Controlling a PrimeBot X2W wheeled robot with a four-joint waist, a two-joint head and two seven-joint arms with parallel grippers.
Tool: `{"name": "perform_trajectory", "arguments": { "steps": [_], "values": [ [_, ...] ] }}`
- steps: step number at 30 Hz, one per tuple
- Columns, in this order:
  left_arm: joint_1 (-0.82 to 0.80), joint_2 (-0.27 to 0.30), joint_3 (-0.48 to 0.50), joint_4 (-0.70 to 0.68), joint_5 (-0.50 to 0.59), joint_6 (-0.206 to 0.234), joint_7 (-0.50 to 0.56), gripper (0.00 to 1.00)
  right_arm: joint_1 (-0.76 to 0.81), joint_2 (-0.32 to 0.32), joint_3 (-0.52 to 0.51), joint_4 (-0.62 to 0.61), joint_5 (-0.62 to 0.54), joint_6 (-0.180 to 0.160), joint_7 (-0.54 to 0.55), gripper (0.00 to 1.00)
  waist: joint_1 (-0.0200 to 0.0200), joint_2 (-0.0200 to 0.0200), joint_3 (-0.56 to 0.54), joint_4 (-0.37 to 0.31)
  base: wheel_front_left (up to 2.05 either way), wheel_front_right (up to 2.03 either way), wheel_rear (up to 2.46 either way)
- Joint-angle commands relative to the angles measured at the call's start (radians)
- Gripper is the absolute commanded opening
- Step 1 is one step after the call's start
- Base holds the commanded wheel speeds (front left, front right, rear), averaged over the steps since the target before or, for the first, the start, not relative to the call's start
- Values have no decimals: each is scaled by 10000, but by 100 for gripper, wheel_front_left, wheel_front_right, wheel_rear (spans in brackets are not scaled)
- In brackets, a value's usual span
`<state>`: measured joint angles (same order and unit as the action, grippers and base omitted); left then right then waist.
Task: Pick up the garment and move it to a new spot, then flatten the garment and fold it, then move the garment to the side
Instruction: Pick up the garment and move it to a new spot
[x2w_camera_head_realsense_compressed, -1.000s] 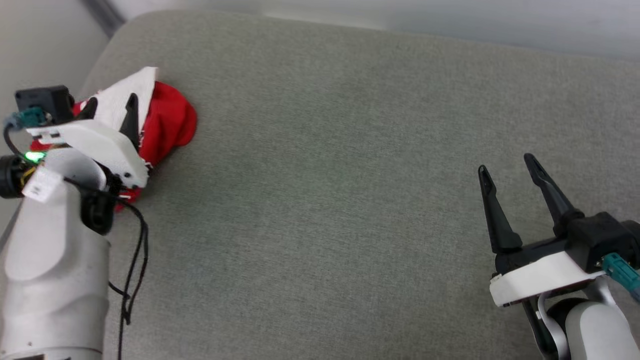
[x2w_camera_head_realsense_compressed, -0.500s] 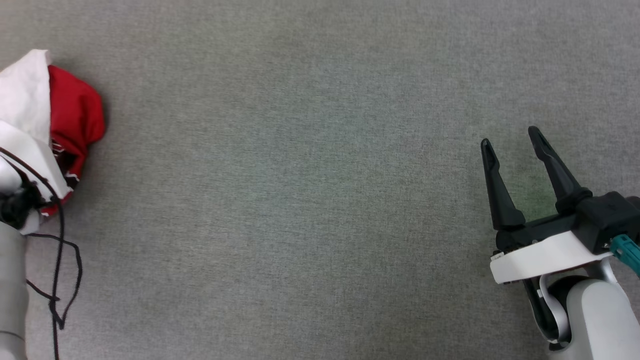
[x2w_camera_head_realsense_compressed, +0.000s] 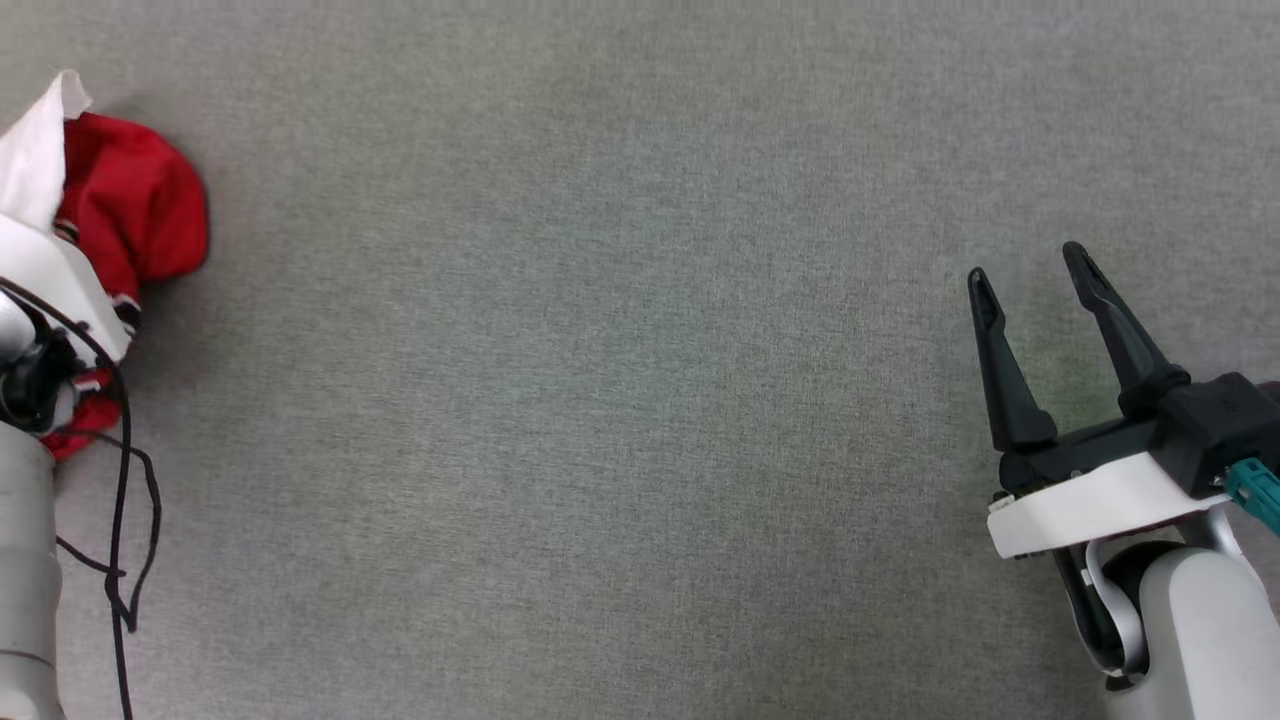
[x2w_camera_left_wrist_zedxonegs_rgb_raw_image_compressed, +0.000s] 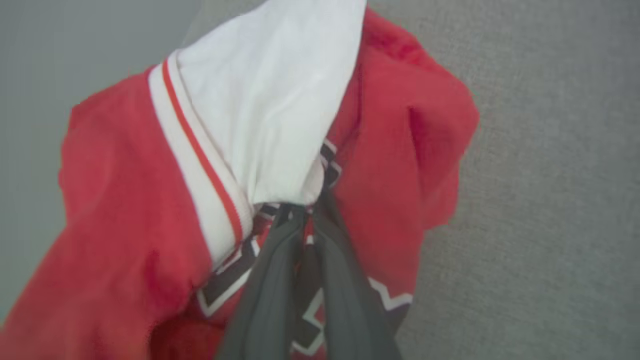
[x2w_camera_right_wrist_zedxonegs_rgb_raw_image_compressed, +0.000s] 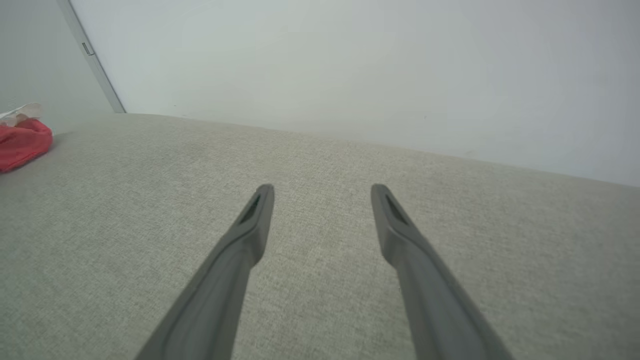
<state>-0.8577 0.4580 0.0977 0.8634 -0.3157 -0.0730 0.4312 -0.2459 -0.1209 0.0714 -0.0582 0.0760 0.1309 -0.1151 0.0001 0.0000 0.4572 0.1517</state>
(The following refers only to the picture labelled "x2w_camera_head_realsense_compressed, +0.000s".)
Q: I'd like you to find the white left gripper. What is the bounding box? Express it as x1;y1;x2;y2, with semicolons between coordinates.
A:
0;213;133;435

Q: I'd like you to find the grey fabric sofa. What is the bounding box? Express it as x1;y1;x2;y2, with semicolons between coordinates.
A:
0;0;1280;720

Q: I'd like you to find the teal right camera connector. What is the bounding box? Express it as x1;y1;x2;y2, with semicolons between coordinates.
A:
1224;457;1280;537

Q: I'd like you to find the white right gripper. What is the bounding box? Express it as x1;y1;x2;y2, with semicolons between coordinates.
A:
967;241;1233;560

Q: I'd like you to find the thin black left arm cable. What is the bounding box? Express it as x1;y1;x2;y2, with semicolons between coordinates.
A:
0;280;163;720

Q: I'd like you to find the red and white garment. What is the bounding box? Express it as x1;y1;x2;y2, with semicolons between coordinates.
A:
0;69;210;462

